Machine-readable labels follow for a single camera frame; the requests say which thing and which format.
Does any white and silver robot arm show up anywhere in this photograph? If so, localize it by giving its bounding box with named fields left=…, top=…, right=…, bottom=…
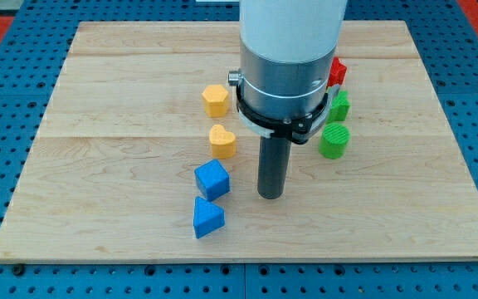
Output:
left=238, top=0, right=347, bottom=120

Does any light wooden board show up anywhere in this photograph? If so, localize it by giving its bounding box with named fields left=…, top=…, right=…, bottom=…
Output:
left=0, top=21, right=478, bottom=264

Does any yellow heart block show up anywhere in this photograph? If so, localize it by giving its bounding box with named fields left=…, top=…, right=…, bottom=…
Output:
left=208, top=125, right=237, bottom=159

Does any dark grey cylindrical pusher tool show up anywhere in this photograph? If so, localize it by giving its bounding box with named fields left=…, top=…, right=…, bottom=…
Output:
left=257, top=137, right=290, bottom=199

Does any blue cube block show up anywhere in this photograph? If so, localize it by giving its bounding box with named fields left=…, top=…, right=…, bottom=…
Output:
left=194, top=159, right=230, bottom=201

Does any yellow hexagon block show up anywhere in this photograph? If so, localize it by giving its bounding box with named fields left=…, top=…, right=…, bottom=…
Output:
left=202, top=85, right=230, bottom=118

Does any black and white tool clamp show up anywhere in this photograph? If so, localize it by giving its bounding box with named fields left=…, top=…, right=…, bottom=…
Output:
left=236, top=84, right=341, bottom=145

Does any blue triangle block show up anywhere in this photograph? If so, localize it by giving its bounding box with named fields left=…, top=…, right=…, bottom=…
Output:
left=193, top=197, right=226, bottom=238

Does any green cylinder block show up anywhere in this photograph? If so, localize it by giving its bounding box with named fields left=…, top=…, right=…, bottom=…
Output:
left=319, top=123, right=350, bottom=159

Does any green star block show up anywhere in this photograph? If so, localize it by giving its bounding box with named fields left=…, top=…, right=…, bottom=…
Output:
left=326, top=91, right=351, bottom=124

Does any red star block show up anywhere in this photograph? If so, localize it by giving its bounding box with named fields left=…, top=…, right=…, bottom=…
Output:
left=327, top=57, right=347, bottom=87

